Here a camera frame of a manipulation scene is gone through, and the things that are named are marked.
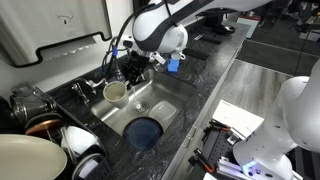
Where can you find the white bowl in rack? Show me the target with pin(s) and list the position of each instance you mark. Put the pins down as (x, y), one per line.
(79, 140)

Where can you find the stainless steel sink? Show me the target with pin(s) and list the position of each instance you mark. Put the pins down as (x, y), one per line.
(143, 97)

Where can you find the copper rimmed pan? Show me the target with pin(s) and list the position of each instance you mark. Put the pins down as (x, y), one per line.
(43, 123)

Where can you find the white printed mug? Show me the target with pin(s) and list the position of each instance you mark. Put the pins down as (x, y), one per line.
(182, 56)

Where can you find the clear plastic lid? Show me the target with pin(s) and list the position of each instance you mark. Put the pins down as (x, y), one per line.
(162, 111)

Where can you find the steel paper towel dispenser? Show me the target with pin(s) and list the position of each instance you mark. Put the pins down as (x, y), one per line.
(27, 27)

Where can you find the blue sponge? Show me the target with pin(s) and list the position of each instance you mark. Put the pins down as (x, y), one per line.
(173, 66)

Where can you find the clear glass bowl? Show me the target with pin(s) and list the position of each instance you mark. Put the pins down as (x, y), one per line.
(160, 67)

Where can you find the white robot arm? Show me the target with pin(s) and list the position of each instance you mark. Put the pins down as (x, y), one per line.
(158, 27)

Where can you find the white paper booklet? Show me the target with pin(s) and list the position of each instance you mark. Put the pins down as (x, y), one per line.
(242, 122)

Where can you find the blue plate in sink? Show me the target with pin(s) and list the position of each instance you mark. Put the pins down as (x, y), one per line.
(143, 133)

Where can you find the black dish rack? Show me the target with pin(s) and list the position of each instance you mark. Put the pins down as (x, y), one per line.
(93, 164)

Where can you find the chrome sink faucet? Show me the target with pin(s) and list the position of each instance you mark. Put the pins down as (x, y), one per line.
(118, 73)

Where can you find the cream ceramic mug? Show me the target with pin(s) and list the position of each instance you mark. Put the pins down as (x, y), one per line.
(116, 93)

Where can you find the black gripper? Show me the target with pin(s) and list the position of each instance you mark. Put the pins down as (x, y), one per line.
(133, 69)

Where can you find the cream plate in rack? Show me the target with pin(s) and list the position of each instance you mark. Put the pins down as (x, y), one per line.
(25, 157)

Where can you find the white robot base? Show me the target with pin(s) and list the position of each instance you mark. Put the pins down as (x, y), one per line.
(292, 121)

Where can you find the chrome faucet side handle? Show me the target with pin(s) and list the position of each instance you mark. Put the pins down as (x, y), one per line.
(90, 83)

